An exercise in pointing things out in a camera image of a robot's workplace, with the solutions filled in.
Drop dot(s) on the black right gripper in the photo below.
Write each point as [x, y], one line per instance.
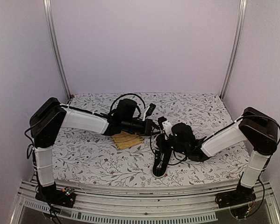
[163, 148]

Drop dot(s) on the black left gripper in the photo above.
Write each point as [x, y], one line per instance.
[148, 129]

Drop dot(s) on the black white canvas sneaker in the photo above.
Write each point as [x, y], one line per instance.
[160, 165]

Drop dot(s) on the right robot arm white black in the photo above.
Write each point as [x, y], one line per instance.
[260, 130]

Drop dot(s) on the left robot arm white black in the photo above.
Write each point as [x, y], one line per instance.
[46, 123]

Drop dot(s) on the woven bamboo tray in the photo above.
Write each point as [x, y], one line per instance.
[125, 140]

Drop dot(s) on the floral patterned table mat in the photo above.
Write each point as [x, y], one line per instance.
[91, 158]

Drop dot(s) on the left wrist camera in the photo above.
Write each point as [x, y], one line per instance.
[148, 112]

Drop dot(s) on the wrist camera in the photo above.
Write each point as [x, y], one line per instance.
[165, 126]
[148, 112]

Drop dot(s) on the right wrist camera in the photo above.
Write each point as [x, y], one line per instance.
[165, 126]

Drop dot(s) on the front aluminium rail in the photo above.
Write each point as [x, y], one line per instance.
[97, 204]

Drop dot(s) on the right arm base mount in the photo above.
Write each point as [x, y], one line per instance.
[235, 197]

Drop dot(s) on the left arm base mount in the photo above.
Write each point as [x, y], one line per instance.
[56, 197]

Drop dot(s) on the left aluminium frame post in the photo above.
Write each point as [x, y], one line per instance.
[55, 47]

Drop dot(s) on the aluminium frame post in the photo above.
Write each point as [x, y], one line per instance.
[235, 47]
[55, 47]

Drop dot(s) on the right aluminium frame post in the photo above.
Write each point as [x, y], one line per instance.
[235, 47]

